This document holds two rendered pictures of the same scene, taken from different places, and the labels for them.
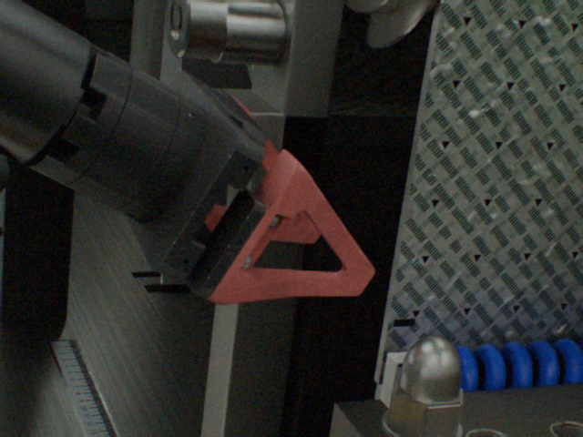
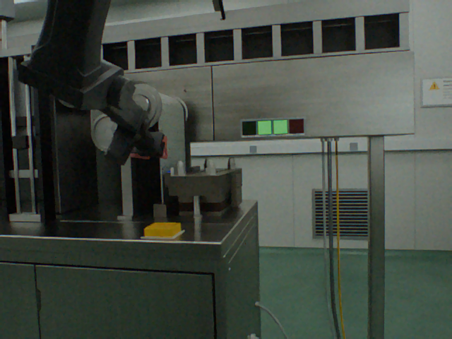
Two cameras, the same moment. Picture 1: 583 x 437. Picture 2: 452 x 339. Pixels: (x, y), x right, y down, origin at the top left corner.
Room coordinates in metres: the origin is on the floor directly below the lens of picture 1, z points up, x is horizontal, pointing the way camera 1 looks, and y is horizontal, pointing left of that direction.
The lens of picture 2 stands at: (-0.30, 0.72, 1.10)
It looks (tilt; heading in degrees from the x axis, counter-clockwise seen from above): 3 degrees down; 306
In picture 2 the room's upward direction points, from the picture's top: 2 degrees counter-clockwise
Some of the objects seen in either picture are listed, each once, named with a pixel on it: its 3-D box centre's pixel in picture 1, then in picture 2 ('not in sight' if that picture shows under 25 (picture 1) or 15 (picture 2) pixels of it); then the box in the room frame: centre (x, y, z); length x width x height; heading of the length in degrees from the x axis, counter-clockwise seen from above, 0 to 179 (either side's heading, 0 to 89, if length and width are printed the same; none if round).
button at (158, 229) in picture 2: not in sight; (163, 229); (0.33, 0.12, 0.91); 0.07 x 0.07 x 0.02; 24
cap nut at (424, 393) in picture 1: (429, 384); (180, 168); (0.45, -0.07, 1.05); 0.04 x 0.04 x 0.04
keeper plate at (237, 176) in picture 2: not in sight; (236, 188); (0.39, -0.30, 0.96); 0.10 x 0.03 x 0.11; 114
